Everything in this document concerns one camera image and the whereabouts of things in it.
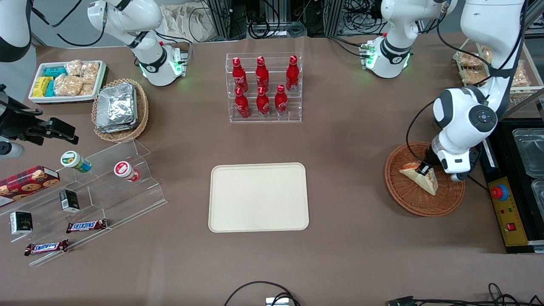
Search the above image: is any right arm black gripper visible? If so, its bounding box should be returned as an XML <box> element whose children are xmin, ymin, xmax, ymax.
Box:
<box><xmin>0</xmin><ymin>96</ymin><xmax>80</xmax><ymax>145</ymax></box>

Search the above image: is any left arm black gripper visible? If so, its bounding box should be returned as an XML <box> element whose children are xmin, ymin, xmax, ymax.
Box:
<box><xmin>416</xmin><ymin>145</ymin><xmax>445</xmax><ymax>177</ymax></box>

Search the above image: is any triangular sandwich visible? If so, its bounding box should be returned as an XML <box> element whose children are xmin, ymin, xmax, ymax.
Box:
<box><xmin>399</xmin><ymin>161</ymin><xmax>439</xmax><ymax>196</ymax></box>

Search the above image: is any round brown wicker basket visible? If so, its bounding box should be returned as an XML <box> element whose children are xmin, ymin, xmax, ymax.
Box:
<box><xmin>385</xmin><ymin>142</ymin><xmax>466</xmax><ymax>218</ymax></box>

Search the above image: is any oval light wicker basket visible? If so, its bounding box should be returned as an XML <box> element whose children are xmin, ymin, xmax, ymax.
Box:
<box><xmin>92</xmin><ymin>79</ymin><xmax>149</xmax><ymax>143</ymax></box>

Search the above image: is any beige plastic tray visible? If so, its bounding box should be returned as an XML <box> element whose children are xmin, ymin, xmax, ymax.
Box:
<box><xmin>208</xmin><ymin>163</ymin><xmax>309</xmax><ymax>233</ymax></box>

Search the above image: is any cup with green lid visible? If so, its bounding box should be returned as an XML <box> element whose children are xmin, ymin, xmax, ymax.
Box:
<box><xmin>60</xmin><ymin>151</ymin><xmax>92</xmax><ymax>173</ymax></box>

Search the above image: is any white rectangular snack bin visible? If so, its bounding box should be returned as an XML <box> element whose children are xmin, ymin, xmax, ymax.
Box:
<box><xmin>28</xmin><ymin>60</ymin><xmax>107</xmax><ymax>104</ymax></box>

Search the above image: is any yellow snack pack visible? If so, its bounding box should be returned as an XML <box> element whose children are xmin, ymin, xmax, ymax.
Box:
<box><xmin>33</xmin><ymin>76</ymin><xmax>54</xmax><ymax>98</ymax></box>

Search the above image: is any silver foil pack stack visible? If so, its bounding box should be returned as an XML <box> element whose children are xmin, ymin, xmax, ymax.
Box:
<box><xmin>96</xmin><ymin>83</ymin><xmax>139</xmax><ymax>133</ymax></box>

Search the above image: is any red cookie box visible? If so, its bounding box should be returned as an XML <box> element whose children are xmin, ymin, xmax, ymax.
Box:
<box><xmin>0</xmin><ymin>166</ymin><xmax>60</xmax><ymax>208</ymax></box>

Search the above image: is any small black carton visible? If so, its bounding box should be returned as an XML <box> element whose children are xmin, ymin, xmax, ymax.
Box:
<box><xmin>59</xmin><ymin>189</ymin><xmax>81</xmax><ymax>213</ymax></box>

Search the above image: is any cup with red lid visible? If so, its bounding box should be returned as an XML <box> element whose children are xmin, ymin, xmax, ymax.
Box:
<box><xmin>113</xmin><ymin>161</ymin><xmax>141</xmax><ymax>183</ymax></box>

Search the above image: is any clear acrylic stepped display stand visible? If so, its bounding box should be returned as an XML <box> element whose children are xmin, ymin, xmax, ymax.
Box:
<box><xmin>0</xmin><ymin>138</ymin><xmax>167</xmax><ymax>267</ymax></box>

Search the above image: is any Snickers chocolate bar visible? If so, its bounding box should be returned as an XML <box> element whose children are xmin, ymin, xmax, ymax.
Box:
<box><xmin>24</xmin><ymin>239</ymin><xmax>69</xmax><ymax>256</ymax></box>
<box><xmin>66</xmin><ymin>219</ymin><xmax>108</xmax><ymax>234</ymax></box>

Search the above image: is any black and white carton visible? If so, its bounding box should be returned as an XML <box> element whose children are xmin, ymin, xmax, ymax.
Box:
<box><xmin>10</xmin><ymin>211</ymin><xmax>34</xmax><ymax>235</ymax></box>

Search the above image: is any black machine with yellow panel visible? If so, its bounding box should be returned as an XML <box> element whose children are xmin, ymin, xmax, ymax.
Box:
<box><xmin>479</xmin><ymin>119</ymin><xmax>544</xmax><ymax>254</ymax></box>

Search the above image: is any bagged fried snack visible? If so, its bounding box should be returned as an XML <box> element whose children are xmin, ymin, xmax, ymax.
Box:
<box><xmin>460</xmin><ymin>69</ymin><xmax>490</xmax><ymax>85</ymax></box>
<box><xmin>458</xmin><ymin>52</ymin><xmax>483</xmax><ymax>68</ymax></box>
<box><xmin>510</xmin><ymin>59</ymin><xmax>530</xmax><ymax>90</ymax></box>

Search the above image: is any large clear plastic container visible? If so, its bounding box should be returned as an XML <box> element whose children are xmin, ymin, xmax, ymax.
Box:
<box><xmin>512</xmin><ymin>127</ymin><xmax>544</xmax><ymax>179</ymax></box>

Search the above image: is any small clear plastic container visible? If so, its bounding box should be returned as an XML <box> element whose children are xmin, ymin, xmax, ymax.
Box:
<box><xmin>531</xmin><ymin>178</ymin><xmax>544</xmax><ymax>210</ymax></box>

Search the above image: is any grey metal bar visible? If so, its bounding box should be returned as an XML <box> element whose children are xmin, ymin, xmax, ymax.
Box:
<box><xmin>504</xmin><ymin>87</ymin><xmax>544</xmax><ymax>120</ymax></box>

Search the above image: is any clear acrylic bottle rack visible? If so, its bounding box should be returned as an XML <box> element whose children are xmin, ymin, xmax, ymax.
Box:
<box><xmin>226</xmin><ymin>52</ymin><xmax>303</xmax><ymax>123</ymax></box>

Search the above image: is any red cola bottle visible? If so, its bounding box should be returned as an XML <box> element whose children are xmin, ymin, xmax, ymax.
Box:
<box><xmin>232</xmin><ymin>57</ymin><xmax>249</xmax><ymax>93</ymax></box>
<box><xmin>255</xmin><ymin>56</ymin><xmax>270</xmax><ymax>92</ymax></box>
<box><xmin>256</xmin><ymin>86</ymin><xmax>271</xmax><ymax>118</ymax></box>
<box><xmin>235</xmin><ymin>87</ymin><xmax>251</xmax><ymax>119</ymax></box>
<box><xmin>286</xmin><ymin>55</ymin><xmax>300</xmax><ymax>92</ymax></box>
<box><xmin>274</xmin><ymin>85</ymin><xmax>289</xmax><ymax>117</ymax></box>

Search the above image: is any beige cloth bag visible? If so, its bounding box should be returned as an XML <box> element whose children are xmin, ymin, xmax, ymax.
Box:
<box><xmin>161</xmin><ymin>3</ymin><xmax>214</xmax><ymax>43</ymax></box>

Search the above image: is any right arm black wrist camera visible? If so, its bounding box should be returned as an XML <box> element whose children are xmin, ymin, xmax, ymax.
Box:
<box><xmin>46</xmin><ymin>118</ymin><xmax>77</xmax><ymax>133</ymax></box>

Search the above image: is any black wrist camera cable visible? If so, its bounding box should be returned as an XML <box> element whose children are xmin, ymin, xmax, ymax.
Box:
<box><xmin>405</xmin><ymin>98</ymin><xmax>445</xmax><ymax>167</ymax></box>

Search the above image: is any black power cable on table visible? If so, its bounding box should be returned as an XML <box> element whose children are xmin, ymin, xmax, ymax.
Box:
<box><xmin>467</xmin><ymin>173</ymin><xmax>490</xmax><ymax>193</ymax></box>

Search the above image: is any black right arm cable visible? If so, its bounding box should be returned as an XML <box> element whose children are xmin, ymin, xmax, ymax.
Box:
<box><xmin>31</xmin><ymin>0</ymin><xmax>108</xmax><ymax>48</ymax></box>

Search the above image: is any black cable with connector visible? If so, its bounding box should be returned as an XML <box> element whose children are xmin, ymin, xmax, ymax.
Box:
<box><xmin>386</xmin><ymin>283</ymin><xmax>544</xmax><ymax>306</ymax></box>

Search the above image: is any white wire rack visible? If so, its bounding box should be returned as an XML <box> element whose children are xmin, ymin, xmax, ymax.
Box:
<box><xmin>453</xmin><ymin>37</ymin><xmax>544</xmax><ymax>107</ymax></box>

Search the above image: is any black looped cable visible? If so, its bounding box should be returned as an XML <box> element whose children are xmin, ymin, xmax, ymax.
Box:
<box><xmin>224</xmin><ymin>280</ymin><xmax>300</xmax><ymax>306</ymax></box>

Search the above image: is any black cable bundle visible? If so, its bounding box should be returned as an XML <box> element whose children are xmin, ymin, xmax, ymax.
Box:
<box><xmin>248</xmin><ymin>0</ymin><xmax>307</xmax><ymax>40</ymax></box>

